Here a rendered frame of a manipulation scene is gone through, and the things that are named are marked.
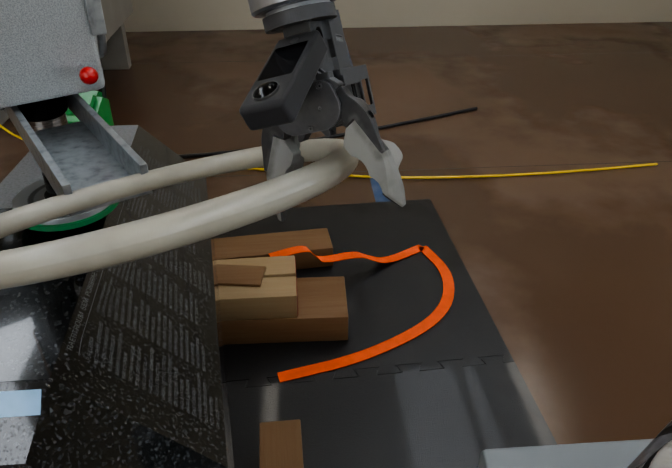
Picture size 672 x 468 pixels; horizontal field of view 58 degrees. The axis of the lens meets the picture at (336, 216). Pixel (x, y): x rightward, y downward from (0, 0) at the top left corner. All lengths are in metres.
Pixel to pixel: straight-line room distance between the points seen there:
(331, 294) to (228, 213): 1.81
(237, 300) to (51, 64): 1.17
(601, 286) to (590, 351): 0.42
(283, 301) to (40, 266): 1.68
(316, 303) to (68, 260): 1.80
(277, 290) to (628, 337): 1.32
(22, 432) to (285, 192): 0.69
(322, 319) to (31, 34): 1.39
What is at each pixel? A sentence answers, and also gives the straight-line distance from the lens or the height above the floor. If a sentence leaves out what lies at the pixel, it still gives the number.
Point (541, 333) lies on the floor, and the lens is 2.44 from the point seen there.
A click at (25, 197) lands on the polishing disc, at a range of 1.46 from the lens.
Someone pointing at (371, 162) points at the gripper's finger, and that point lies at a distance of 0.57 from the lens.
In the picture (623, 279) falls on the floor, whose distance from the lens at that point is 2.84.
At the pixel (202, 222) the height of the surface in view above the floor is 1.32.
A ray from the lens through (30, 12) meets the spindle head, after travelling 1.21.
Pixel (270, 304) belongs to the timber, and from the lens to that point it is 2.15.
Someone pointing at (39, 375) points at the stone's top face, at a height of 0.87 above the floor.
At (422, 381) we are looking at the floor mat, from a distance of 2.15.
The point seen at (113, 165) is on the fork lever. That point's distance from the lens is 1.06.
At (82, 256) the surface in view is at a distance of 0.49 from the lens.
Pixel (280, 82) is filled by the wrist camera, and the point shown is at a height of 1.40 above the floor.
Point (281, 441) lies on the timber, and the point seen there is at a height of 0.13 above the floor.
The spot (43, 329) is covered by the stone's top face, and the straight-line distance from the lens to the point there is 1.16.
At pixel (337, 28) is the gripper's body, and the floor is 1.41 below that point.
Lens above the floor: 1.58
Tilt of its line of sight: 32 degrees down
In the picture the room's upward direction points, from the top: straight up
